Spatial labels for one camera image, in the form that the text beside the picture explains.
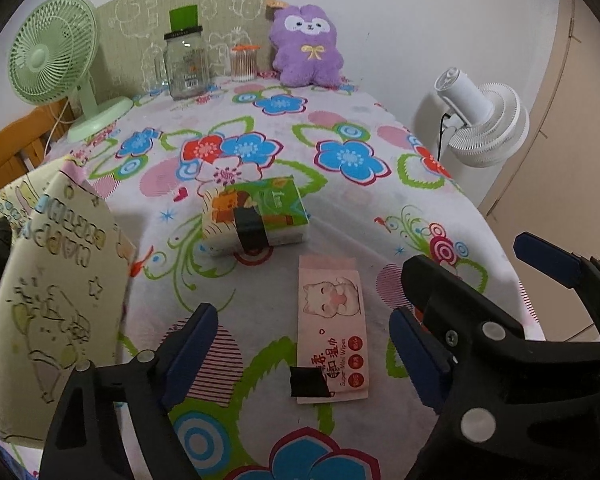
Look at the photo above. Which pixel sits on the green cylinder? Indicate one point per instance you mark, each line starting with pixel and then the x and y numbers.
pixel 184 17

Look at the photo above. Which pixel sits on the yellow cartoon fabric storage box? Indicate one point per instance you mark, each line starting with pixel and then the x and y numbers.
pixel 55 280

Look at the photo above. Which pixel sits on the beige cartoon printed board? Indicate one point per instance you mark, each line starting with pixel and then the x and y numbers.
pixel 130 20

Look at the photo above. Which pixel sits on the pink wet wipes pack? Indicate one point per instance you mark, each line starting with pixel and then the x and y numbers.
pixel 330 305

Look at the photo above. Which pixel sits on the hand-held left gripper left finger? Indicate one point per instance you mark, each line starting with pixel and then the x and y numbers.
pixel 192 350

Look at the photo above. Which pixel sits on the beige wooden door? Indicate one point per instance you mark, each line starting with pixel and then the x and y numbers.
pixel 570 135

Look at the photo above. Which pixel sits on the wooden bed headboard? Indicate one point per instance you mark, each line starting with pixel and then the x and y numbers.
pixel 5 155

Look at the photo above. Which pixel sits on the white standing fan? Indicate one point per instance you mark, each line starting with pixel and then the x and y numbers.
pixel 485 125

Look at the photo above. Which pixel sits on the cotton swab container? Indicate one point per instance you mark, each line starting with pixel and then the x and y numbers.
pixel 244 65

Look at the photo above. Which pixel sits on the purple plush bunny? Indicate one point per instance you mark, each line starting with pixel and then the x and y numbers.
pixel 305 55

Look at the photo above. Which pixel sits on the green tissue pack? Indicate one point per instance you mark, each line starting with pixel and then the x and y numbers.
pixel 275 200

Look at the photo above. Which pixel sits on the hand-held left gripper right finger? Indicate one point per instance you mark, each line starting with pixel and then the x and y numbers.
pixel 417 355

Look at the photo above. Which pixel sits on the glass jar mug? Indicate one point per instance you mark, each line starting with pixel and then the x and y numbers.
pixel 185 70

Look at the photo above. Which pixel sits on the floral tablecloth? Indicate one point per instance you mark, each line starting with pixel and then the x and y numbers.
pixel 360 240

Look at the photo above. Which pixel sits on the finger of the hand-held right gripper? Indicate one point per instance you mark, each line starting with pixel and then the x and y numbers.
pixel 550 260
pixel 460 305

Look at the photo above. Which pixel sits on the green desk fan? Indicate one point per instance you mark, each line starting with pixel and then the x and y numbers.
pixel 50 55

